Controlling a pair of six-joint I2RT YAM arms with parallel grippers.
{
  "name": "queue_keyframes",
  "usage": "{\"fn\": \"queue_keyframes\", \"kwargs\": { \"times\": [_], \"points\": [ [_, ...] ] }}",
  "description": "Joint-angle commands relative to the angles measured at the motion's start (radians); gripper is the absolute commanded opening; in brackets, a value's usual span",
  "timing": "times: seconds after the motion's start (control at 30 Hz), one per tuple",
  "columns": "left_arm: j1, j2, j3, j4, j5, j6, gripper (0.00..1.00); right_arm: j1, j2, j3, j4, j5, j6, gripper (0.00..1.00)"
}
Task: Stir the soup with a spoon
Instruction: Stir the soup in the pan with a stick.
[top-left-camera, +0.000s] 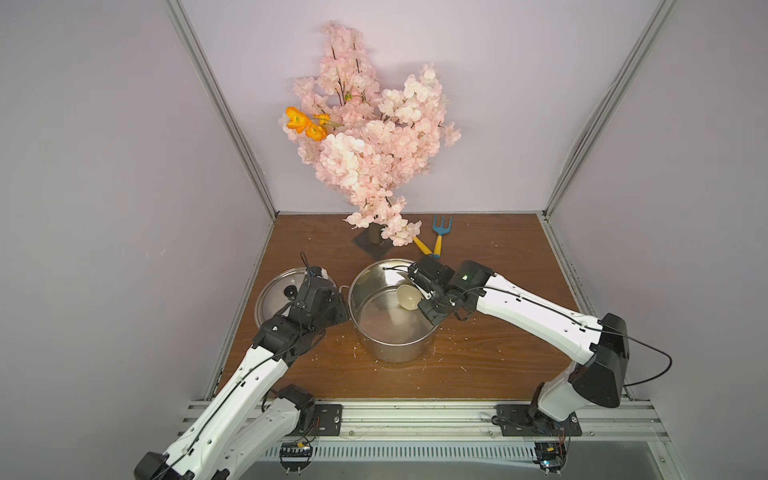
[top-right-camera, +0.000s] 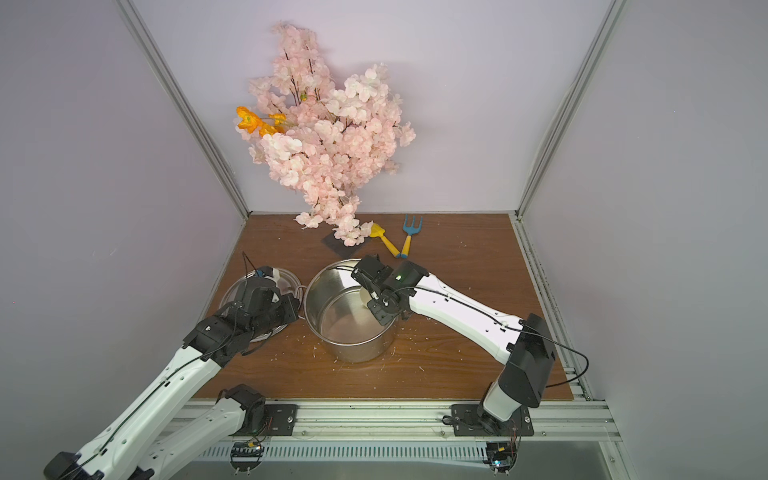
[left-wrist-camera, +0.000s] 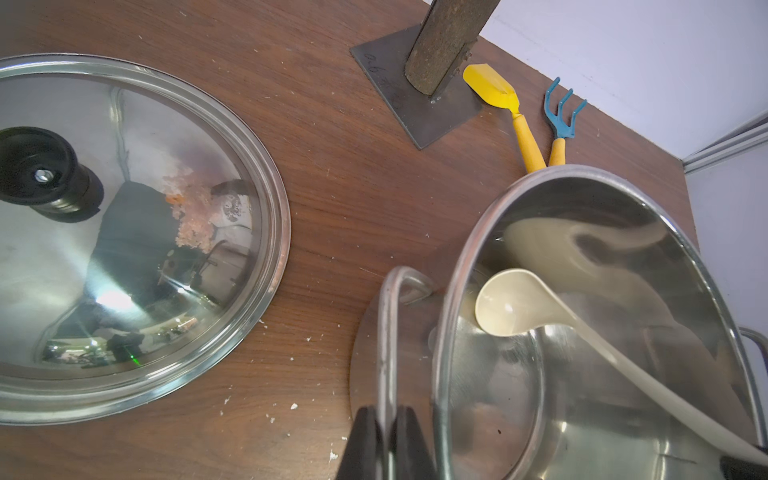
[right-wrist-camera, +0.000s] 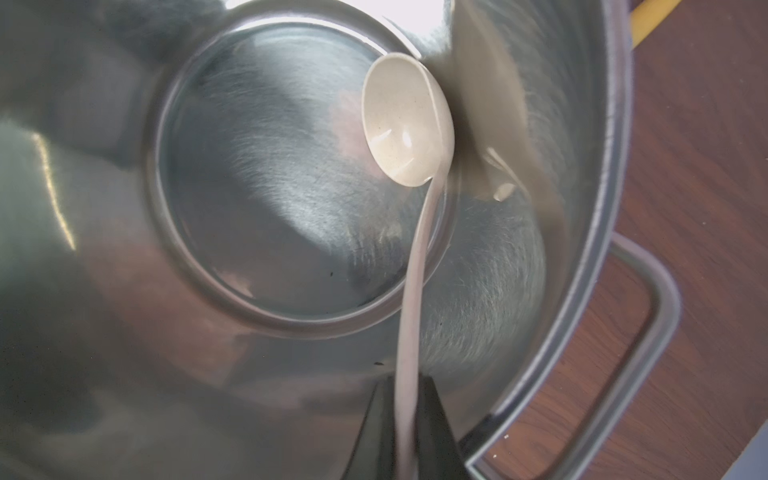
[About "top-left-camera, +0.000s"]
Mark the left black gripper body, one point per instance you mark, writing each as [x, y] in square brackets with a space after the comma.
[324, 297]

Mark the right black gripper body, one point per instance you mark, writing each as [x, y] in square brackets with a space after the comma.
[426, 285]

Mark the cream plastic ladle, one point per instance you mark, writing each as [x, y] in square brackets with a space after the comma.
[409, 296]

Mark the steel pot lid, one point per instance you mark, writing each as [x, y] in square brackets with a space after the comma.
[272, 297]

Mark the stainless steel pot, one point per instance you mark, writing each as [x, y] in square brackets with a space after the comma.
[388, 331]

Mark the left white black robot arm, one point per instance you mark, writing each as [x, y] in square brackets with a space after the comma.
[236, 428]

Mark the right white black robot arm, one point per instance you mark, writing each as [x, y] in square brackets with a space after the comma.
[597, 347]

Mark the yellow garden shovel toy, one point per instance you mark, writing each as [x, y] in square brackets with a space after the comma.
[424, 248]

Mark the blue garden fork toy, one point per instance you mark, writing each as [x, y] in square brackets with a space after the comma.
[441, 226]

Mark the left small circuit board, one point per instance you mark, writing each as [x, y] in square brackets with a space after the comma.
[295, 457]

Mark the small circuit board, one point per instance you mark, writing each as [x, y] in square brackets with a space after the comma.
[551, 457]
[295, 457]

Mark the pink cherry blossom branch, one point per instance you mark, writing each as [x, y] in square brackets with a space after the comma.
[378, 139]

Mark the orange artificial flower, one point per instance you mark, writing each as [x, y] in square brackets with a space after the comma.
[313, 126]

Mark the right small circuit board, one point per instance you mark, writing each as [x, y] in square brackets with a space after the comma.
[551, 457]

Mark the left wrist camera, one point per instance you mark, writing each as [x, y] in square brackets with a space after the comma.
[319, 272]

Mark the dark flower base plate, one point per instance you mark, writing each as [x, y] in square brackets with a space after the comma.
[372, 242]

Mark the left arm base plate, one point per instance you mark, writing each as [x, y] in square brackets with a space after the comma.
[324, 419]

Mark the aluminium mounting rail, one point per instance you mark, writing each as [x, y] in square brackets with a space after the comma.
[470, 420]

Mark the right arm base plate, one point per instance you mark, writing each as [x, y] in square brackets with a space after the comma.
[526, 421]

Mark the right aluminium corner post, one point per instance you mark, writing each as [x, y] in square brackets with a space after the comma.
[602, 113]

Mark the aluminium corner post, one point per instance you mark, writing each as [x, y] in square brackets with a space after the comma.
[191, 43]
[602, 113]

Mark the left aluminium corner post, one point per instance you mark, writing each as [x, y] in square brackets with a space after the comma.
[191, 43]

